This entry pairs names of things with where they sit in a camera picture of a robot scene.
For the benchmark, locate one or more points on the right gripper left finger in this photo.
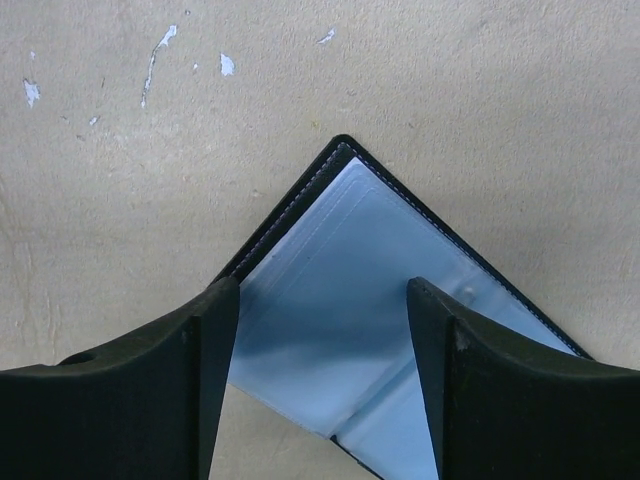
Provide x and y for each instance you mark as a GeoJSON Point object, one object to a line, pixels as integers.
{"type": "Point", "coordinates": [145, 405]}

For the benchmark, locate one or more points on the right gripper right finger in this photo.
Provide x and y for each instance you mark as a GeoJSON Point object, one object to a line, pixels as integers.
{"type": "Point", "coordinates": [502, 406]}

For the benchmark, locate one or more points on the black leather card holder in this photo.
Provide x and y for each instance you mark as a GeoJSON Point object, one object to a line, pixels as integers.
{"type": "Point", "coordinates": [323, 335]}

